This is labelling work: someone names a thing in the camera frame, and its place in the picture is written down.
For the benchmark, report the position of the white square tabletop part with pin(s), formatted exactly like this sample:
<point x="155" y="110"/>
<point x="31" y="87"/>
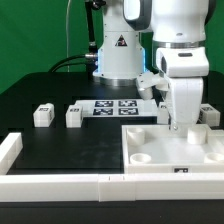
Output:
<point x="157" y="149"/>

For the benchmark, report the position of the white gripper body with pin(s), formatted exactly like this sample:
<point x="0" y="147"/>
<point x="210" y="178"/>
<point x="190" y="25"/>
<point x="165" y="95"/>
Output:
<point x="182" y="72"/>

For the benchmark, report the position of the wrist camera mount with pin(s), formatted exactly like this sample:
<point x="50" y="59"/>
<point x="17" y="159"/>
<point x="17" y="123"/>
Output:
<point x="146" y="81"/>

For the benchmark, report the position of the white U-shaped fence wall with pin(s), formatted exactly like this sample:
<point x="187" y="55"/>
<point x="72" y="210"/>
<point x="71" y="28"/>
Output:
<point x="98" y="187"/>

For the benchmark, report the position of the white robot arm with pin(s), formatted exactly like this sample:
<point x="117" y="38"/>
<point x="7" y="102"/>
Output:
<point x="157" y="44"/>

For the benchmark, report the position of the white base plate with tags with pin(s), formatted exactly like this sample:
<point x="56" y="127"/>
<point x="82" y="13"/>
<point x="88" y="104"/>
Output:
<point x="118" y="108"/>

